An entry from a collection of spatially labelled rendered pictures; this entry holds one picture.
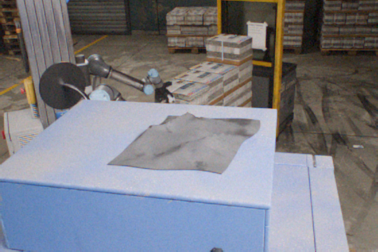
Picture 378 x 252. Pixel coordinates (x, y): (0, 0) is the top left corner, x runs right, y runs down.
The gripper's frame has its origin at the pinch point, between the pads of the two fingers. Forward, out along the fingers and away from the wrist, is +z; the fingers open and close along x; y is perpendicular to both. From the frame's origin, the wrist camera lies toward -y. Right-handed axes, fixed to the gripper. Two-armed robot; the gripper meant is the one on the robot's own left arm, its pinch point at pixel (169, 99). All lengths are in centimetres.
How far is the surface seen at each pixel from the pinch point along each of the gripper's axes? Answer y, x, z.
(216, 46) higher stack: -89, -9, 23
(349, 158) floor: -87, 113, 164
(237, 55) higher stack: -87, 15, 29
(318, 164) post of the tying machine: 87, 163, -112
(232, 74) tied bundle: -67, 17, 35
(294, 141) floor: -93, 50, 167
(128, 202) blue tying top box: 132, 144, -158
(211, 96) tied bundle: -28.8, 17.4, 24.4
